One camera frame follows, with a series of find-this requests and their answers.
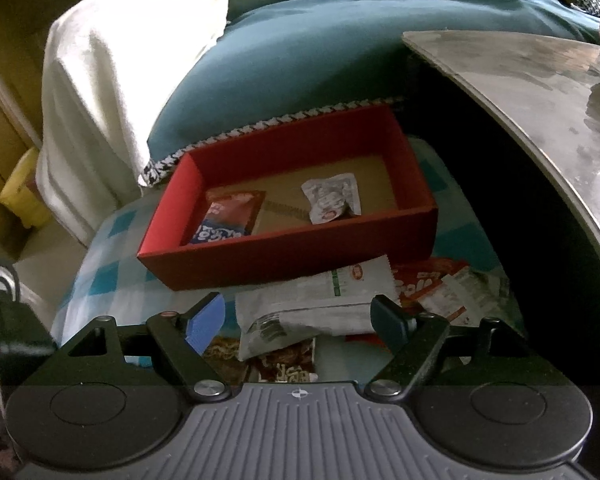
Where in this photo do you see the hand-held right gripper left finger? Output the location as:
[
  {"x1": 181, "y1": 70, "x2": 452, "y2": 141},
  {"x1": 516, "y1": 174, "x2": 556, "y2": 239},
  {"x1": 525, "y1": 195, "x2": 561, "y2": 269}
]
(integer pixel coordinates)
[{"x1": 20, "y1": 291, "x2": 229, "y2": 403}]

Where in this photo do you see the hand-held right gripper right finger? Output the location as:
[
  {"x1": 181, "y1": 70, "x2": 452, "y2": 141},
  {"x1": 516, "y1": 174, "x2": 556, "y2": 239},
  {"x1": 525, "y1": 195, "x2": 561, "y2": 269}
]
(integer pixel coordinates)
[{"x1": 364, "y1": 294, "x2": 576, "y2": 403}]

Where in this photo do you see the red gummy candy packet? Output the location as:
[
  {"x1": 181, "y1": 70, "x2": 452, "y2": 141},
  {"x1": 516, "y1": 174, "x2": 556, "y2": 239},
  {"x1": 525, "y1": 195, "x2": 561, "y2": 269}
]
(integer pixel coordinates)
[{"x1": 392, "y1": 259, "x2": 456, "y2": 311}]

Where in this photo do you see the white packet with green label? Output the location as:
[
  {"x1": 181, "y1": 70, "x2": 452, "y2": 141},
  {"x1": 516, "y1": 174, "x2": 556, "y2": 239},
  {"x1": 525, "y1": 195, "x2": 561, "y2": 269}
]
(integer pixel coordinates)
[{"x1": 235, "y1": 255, "x2": 396, "y2": 336}]

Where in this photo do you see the red cardboard box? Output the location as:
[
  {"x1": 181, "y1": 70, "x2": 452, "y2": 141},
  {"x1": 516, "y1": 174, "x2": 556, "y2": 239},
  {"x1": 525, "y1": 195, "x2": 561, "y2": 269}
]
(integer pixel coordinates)
[{"x1": 136, "y1": 105, "x2": 439, "y2": 292}]

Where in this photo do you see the white packet with orange print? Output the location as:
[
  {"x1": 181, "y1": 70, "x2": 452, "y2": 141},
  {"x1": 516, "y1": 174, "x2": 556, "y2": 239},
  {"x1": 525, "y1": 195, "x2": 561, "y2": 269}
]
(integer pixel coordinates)
[{"x1": 415, "y1": 265, "x2": 512, "y2": 328}]

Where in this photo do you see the brown snack packet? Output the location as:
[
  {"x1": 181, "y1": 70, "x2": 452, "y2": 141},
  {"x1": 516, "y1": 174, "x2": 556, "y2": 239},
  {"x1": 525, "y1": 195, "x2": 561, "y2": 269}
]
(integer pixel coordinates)
[{"x1": 202, "y1": 335, "x2": 317, "y2": 386}]

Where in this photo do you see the red and blue snack packet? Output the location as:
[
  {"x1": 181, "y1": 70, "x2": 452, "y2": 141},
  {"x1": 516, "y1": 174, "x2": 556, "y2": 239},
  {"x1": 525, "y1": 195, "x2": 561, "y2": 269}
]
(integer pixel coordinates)
[{"x1": 190, "y1": 190, "x2": 266, "y2": 247}]

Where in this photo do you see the blue checked bed sheet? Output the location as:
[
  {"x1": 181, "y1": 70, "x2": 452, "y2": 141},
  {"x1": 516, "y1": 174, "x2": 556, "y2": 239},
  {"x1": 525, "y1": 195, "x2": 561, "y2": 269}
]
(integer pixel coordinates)
[{"x1": 50, "y1": 135, "x2": 527, "y2": 386}]

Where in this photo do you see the silver crumpled snack packet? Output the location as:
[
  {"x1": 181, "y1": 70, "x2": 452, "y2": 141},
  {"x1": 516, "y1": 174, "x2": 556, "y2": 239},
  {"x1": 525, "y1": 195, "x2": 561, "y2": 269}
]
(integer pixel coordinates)
[{"x1": 301, "y1": 171, "x2": 362, "y2": 223}]

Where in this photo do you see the yellow plastic object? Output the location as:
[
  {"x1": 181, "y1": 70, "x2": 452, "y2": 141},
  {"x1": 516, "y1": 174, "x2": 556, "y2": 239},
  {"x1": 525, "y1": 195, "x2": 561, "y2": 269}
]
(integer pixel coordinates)
[{"x1": 0, "y1": 147, "x2": 54, "y2": 229}]

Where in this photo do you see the white blanket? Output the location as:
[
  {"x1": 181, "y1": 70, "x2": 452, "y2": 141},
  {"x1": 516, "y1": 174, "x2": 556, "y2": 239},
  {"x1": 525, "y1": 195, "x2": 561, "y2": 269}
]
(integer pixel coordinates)
[{"x1": 35, "y1": 0, "x2": 229, "y2": 247}]

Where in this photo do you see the teal duvet with houndstooth trim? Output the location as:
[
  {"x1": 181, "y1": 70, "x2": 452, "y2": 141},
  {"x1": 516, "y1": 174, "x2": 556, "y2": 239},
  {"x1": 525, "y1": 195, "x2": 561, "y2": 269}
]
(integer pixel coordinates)
[{"x1": 139, "y1": 0, "x2": 600, "y2": 188}]

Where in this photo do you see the round grey table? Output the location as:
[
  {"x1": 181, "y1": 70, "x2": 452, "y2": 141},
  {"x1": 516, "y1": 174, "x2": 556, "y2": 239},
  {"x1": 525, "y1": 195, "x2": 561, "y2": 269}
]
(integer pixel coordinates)
[{"x1": 402, "y1": 30, "x2": 600, "y2": 273}]

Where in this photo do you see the wooden cabinet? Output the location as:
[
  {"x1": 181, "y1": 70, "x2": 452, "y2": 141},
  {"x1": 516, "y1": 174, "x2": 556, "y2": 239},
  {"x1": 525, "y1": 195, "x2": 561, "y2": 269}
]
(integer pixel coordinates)
[{"x1": 0, "y1": 0, "x2": 106, "y2": 161}]

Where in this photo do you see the black coiled cable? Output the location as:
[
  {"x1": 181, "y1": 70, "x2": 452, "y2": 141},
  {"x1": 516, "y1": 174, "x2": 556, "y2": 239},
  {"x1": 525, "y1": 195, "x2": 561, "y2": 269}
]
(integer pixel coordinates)
[{"x1": 0, "y1": 259, "x2": 22, "y2": 307}]

